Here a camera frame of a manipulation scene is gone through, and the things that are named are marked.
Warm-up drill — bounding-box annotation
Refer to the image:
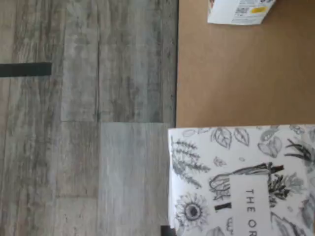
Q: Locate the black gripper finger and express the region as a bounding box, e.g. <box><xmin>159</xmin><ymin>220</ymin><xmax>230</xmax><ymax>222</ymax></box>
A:
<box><xmin>161</xmin><ymin>225</ymin><xmax>178</xmax><ymax>236</ymax></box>

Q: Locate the white box yellow strip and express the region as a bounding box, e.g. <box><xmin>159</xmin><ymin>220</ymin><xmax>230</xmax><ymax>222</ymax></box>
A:
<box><xmin>167</xmin><ymin>124</ymin><xmax>315</xmax><ymax>236</ymax></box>

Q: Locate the black floor tape strip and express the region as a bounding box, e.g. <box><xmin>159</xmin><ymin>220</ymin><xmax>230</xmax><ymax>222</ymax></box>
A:
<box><xmin>0</xmin><ymin>62</ymin><xmax>52</xmax><ymax>77</ymax></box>

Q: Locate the purely elizabeth yellow box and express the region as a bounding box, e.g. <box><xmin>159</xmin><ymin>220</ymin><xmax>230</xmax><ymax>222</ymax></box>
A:
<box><xmin>207</xmin><ymin>0</ymin><xmax>277</xmax><ymax>25</ymax></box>

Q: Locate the black metal shelving rack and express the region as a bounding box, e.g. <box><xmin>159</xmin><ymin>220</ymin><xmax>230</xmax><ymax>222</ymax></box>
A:
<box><xmin>174</xmin><ymin>0</ymin><xmax>315</xmax><ymax>130</ymax></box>

